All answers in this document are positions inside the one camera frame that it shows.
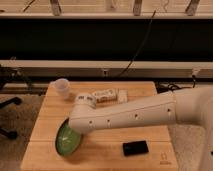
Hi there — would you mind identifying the clear plastic cup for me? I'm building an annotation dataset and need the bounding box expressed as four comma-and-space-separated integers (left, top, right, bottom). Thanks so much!
52, 78, 70, 100

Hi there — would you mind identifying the black hanging cable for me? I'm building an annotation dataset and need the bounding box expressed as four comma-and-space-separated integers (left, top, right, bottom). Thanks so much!
118, 9, 157, 78

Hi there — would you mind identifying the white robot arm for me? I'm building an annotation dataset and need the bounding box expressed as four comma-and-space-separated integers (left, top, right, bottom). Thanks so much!
69, 87, 213, 171

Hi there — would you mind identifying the black floor cable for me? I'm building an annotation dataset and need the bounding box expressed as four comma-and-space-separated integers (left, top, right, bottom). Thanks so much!
156, 74, 198, 94

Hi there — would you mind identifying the black office chair base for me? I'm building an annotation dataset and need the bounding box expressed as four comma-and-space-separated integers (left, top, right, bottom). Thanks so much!
0, 96, 23, 140

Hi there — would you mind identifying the black smartphone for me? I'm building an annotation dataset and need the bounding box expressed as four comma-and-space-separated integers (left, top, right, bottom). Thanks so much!
122, 141, 149, 156

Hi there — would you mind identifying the small white packet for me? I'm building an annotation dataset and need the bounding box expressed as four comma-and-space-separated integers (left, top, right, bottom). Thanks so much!
118, 90, 128, 103

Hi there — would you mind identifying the green ceramic bowl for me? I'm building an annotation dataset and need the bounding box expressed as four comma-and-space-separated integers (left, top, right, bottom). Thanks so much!
55, 119, 82, 156

